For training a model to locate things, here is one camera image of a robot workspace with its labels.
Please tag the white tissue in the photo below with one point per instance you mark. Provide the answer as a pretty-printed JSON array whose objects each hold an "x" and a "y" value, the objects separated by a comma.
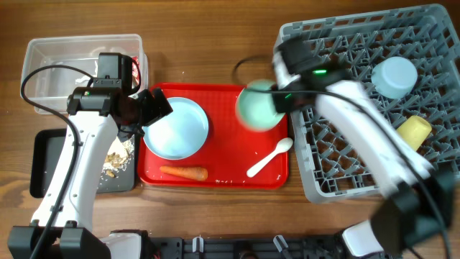
[{"x": 95, "y": 75}]

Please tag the clear plastic waste bin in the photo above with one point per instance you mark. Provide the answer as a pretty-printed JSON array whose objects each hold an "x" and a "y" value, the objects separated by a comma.
[{"x": 52, "y": 87}]

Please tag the black waste tray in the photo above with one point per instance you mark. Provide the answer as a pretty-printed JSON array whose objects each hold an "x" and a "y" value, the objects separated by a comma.
[{"x": 48, "y": 145}]

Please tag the red plastic tray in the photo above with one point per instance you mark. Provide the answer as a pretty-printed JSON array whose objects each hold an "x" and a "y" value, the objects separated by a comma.
[{"x": 230, "y": 149}]

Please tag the white plastic spoon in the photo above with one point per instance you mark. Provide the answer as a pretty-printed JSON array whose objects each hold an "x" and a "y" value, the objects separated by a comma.
[{"x": 281, "y": 147}]

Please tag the light blue plate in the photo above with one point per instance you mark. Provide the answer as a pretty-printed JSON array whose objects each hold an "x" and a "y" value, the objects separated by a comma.
[{"x": 180, "y": 134}]

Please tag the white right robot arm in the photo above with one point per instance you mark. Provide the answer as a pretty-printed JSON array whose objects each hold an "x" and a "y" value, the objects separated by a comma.
[{"x": 419, "y": 198}]

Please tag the mint green bowl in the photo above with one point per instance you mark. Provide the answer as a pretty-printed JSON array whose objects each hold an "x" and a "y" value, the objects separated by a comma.
[{"x": 256, "y": 111}]

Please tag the grey plastic dishwasher rack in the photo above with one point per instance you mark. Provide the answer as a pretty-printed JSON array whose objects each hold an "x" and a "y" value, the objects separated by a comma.
[{"x": 330, "y": 169}]

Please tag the food scraps and rice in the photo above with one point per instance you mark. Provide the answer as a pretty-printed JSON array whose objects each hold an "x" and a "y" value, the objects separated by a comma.
[{"x": 120, "y": 154}]

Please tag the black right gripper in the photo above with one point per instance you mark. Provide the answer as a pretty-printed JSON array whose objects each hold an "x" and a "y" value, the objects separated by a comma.
[{"x": 282, "y": 99}]

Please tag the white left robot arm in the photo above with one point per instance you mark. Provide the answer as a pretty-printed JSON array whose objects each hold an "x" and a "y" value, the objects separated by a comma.
[{"x": 110, "y": 106}]

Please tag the orange carrot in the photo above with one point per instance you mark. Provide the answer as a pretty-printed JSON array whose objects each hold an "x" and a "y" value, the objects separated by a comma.
[{"x": 192, "y": 173}]

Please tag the red snack wrapper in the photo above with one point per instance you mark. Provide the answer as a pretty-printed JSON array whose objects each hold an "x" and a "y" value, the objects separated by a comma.
[{"x": 135, "y": 70}]

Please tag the yellow plastic cup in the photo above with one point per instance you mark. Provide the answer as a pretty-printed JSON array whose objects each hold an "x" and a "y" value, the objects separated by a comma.
[{"x": 414, "y": 131}]

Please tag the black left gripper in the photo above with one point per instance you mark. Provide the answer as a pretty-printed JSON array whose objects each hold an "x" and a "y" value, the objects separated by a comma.
[{"x": 152, "y": 108}]

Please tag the light blue bowl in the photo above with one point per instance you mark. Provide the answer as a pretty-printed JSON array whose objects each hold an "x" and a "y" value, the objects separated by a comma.
[{"x": 394, "y": 77}]

